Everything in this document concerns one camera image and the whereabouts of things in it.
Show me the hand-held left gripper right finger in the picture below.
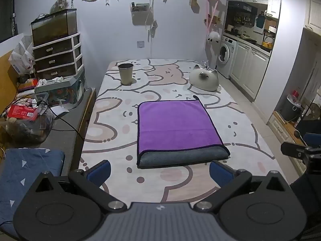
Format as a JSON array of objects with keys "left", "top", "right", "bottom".
[{"left": 194, "top": 160, "right": 289, "bottom": 211}]

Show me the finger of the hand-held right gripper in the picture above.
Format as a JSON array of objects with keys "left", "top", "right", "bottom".
[
  {"left": 280, "top": 142, "right": 311, "bottom": 160},
  {"left": 302, "top": 133, "right": 321, "bottom": 148}
]

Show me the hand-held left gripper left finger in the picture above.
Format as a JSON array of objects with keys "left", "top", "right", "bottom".
[{"left": 33, "top": 160, "right": 127, "bottom": 211}]

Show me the purple grey towel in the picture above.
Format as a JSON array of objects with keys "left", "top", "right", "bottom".
[{"left": 137, "top": 95, "right": 231, "bottom": 170}]

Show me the white low cabinet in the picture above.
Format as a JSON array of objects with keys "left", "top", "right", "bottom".
[{"left": 267, "top": 110, "right": 308, "bottom": 177}]

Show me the dark trash bin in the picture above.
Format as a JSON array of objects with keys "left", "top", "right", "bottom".
[{"left": 280, "top": 93, "right": 302, "bottom": 123}]

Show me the wooden bench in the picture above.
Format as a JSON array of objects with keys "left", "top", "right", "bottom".
[{"left": 41, "top": 88, "right": 97, "bottom": 177}]

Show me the blue patterned cushion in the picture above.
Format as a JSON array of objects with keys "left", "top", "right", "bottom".
[{"left": 0, "top": 148, "right": 65, "bottom": 239}]

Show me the clear plastic bag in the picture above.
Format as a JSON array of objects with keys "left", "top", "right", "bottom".
[{"left": 4, "top": 105, "right": 55, "bottom": 145}]

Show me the green storage box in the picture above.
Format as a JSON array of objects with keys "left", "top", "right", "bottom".
[{"left": 34, "top": 68, "right": 87, "bottom": 106}]

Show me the white kitchen base cabinet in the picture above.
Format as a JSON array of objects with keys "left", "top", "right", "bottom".
[{"left": 229, "top": 40, "right": 272, "bottom": 102}]

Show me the white cat figure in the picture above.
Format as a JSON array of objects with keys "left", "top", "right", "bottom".
[{"left": 189, "top": 60, "right": 221, "bottom": 92}]

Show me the red box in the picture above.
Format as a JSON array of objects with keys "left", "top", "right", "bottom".
[{"left": 7, "top": 104, "right": 39, "bottom": 121}]

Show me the grey metal cup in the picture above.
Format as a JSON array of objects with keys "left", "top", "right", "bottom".
[{"left": 118, "top": 63, "right": 134, "bottom": 85}]

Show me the white washing machine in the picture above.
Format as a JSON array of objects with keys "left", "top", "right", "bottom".
[{"left": 217, "top": 35, "right": 238, "bottom": 79}]

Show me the white plastic drawer unit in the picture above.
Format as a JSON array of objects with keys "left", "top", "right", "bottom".
[{"left": 32, "top": 32, "right": 84, "bottom": 80}]

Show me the white sheep plush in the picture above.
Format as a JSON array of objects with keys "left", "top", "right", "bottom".
[{"left": 206, "top": 31, "right": 221, "bottom": 44}]

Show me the white plastic bag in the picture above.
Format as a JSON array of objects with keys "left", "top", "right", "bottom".
[{"left": 8, "top": 34, "right": 36, "bottom": 76}]

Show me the black range hood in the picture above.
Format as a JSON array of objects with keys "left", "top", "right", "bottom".
[{"left": 228, "top": 1, "right": 259, "bottom": 13}]

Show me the glass fish tank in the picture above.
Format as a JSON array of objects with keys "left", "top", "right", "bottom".
[{"left": 30, "top": 8, "right": 78, "bottom": 48}]

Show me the black cable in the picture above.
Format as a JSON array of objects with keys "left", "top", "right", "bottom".
[{"left": 38, "top": 100, "right": 85, "bottom": 142}]

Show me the wall organizer pocket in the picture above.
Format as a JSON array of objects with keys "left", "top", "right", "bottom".
[{"left": 130, "top": 2, "right": 152, "bottom": 26}]

